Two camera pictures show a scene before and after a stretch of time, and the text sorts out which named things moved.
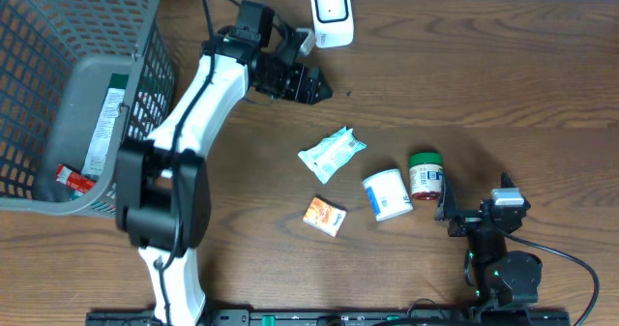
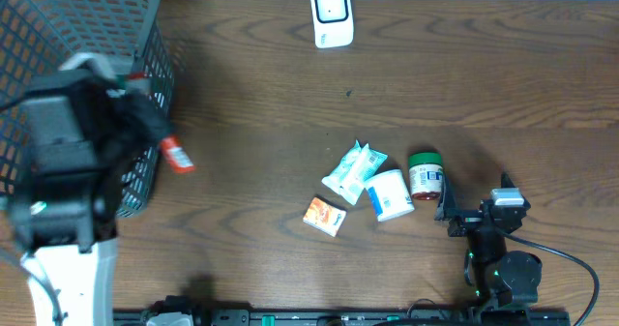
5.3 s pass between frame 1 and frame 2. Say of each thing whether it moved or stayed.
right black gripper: stayed
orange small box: stayed
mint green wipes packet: moved
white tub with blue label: stayed
